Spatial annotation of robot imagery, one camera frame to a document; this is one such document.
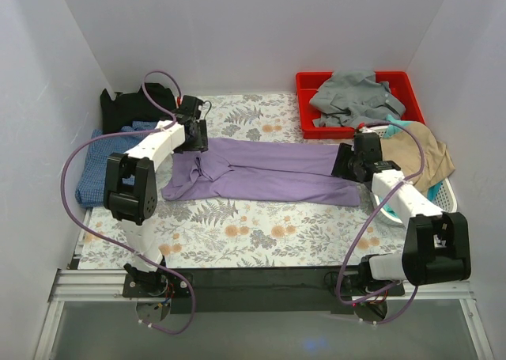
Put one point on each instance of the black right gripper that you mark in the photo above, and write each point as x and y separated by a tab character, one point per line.
342	162

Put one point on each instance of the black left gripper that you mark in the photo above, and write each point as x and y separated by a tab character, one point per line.
198	137

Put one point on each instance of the purple polo shirt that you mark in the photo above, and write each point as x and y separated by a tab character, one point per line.
260	171

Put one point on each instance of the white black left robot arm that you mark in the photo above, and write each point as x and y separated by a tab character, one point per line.
131	192

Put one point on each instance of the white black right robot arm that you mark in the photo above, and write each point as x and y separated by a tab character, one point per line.
437	245

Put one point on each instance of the teal shirt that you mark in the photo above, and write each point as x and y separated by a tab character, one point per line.
389	130

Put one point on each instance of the grey shirt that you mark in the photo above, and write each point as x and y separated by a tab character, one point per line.
350	98

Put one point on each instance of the black folded shirt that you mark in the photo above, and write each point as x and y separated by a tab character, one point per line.
127	108

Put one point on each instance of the floral patterned table mat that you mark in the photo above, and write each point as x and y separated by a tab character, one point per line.
236	233

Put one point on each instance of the red plastic bin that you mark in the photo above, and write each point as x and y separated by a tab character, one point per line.
307	84

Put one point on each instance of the white perforated laundry basket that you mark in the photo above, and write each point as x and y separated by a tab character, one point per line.
442	194

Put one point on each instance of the blue checked folded shirt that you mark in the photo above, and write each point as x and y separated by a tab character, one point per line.
89	192

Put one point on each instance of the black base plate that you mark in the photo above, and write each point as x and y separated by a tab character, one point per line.
248	290

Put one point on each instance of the aluminium front rail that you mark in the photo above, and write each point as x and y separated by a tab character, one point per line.
255	313

